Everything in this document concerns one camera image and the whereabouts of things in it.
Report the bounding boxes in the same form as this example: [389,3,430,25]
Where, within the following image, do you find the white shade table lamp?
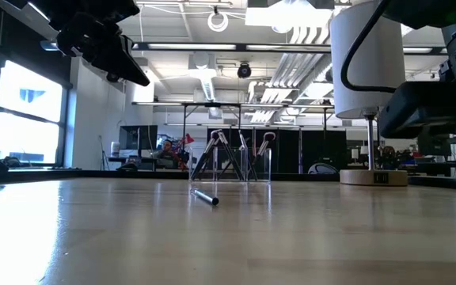
[329,0,409,188]

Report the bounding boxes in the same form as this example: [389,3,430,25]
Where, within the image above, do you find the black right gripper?
[378,81,456,156]

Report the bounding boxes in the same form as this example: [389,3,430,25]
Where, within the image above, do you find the black metal frame rack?
[131,101,335,175]

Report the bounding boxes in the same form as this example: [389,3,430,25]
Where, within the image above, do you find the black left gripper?
[55,11,151,86]

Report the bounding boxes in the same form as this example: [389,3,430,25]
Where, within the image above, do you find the white coiled ceiling cable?
[207,10,230,33]

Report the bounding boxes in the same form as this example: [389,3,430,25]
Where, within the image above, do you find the dark background desk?
[408,161,456,178]

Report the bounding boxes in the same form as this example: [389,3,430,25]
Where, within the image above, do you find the clear acrylic brush organizer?
[188,146,272,184]

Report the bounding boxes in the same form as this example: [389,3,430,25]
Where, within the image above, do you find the dark computer monitor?
[118,124,159,158]
[416,136,453,158]

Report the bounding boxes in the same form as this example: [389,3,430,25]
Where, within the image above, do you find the white ceiling air duct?
[188,52,218,102]

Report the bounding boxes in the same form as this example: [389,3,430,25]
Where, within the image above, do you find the white dome-shaped object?
[307,162,339,176]

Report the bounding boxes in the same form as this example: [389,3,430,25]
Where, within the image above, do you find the large glass window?
[0,59,70,167]

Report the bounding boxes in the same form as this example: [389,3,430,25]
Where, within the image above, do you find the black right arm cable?
[340,0,398,94]

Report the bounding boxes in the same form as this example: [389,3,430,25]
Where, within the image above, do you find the black partition panels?
[206,127,348,174]

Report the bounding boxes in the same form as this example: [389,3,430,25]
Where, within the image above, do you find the person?
[157,139,177,160]

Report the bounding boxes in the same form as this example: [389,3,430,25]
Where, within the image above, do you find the grey marker centre table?
[190,187,220,207]

